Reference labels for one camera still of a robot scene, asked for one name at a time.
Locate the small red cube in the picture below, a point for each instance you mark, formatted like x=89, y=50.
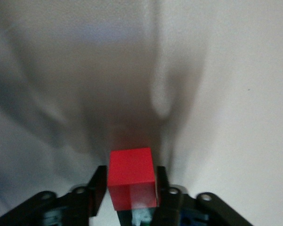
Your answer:
x=131, y=174

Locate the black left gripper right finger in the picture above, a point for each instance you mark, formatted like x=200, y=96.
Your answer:
x=169, y=204

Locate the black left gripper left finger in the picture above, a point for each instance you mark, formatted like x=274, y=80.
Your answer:
x=98, y=188

